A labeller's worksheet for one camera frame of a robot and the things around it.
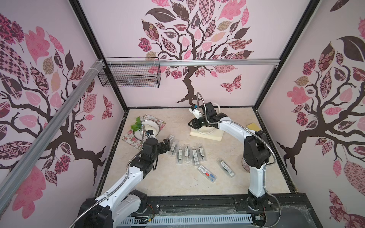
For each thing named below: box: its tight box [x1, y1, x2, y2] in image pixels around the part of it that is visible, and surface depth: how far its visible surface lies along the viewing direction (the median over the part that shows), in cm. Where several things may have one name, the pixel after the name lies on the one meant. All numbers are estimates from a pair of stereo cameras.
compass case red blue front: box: [197, 164, 218, 183], surface depth 85 cm
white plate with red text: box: [133, 119, 161, 141], surface depth 106 cm
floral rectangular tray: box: [122, 114, 166, 150], surface depth 107 cm
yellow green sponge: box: [246, 122, 262, 132], surface depth 111 cm
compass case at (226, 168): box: [216, 157, 236, 179], surface depth 87 cm
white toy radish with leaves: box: [130, 116, 157, 138], surface depth 106 cm
